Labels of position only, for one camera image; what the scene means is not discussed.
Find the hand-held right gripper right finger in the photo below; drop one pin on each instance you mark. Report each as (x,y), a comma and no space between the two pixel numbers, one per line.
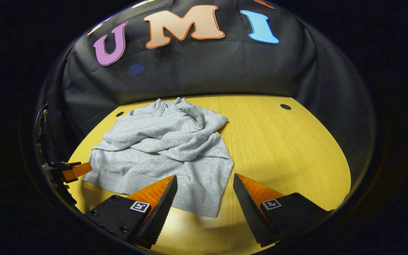
(253,219)

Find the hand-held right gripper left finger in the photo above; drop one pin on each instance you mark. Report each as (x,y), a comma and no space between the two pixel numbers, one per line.
(159,219)

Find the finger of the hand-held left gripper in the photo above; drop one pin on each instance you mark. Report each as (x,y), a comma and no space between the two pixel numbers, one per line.
(78,171)
(57,164)

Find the grey zip-neck sweatshirt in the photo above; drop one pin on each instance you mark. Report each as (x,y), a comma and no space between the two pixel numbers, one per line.
(161,148)

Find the black backdrop cloth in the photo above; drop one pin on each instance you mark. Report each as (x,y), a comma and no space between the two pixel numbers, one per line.
(207,67)

